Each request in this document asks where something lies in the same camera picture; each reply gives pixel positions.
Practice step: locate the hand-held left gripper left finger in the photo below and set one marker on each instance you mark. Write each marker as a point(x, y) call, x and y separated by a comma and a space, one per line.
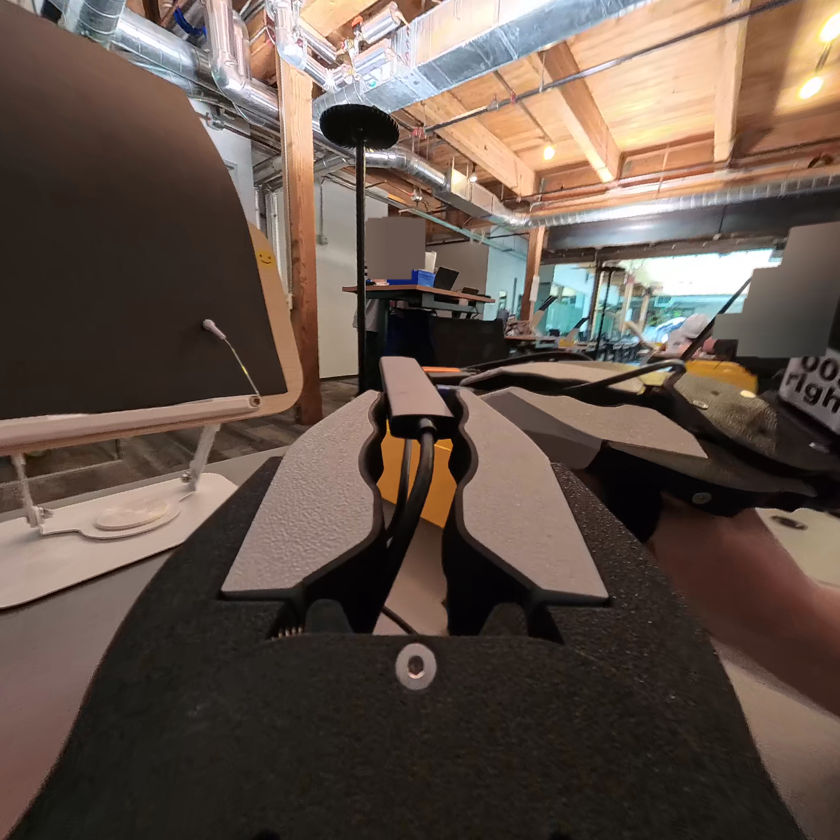
point(302, 518)

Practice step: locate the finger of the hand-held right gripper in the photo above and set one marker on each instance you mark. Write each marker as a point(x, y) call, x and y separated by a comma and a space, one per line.
point(577, 426)
point(558, 375)

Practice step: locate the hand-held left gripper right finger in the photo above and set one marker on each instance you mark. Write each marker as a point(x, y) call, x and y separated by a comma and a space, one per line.
point(518, 518)

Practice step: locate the grey usb hub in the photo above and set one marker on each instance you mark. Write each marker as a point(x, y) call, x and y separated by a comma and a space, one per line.
point(410, 394)

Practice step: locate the person's right hand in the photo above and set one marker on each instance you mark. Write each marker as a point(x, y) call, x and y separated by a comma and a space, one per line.
point(754, 590)

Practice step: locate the wooden standing desk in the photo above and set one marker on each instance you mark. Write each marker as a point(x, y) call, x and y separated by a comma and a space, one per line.
point(420, 292)

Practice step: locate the white stand with black board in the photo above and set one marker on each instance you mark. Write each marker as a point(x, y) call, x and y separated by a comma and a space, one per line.
point(65, 558)

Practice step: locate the yellow smiley sticker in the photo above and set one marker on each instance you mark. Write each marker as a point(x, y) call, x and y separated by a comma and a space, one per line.
point(264, 257)

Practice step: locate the black sheet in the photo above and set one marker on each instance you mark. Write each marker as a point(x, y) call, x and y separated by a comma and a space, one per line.
point(131, 229)

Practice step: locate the long silver air duct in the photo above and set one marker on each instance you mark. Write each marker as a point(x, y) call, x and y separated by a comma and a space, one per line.
point(590, 207)

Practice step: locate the wooden post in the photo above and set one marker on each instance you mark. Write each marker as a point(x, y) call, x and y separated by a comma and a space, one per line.
point(302, 262)

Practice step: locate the large silver air duct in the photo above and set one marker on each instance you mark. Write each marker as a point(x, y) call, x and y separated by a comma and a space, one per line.
point(492, 39)

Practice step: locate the bent silver duct pipe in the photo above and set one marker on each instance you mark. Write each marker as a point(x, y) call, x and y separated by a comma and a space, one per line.
point(223, 59)

